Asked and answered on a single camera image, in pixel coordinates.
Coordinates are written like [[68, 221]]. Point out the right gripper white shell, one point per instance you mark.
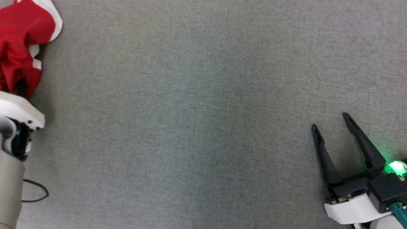
[[353, 208]]

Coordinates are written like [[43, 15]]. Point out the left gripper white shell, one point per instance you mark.
[[19, 109]]

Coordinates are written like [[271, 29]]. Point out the red garment with white cuffs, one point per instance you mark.
[[19, 31]]

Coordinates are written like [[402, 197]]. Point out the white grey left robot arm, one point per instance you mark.
[[11, 190]]

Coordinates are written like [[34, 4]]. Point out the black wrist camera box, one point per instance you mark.
[[388, 190]]

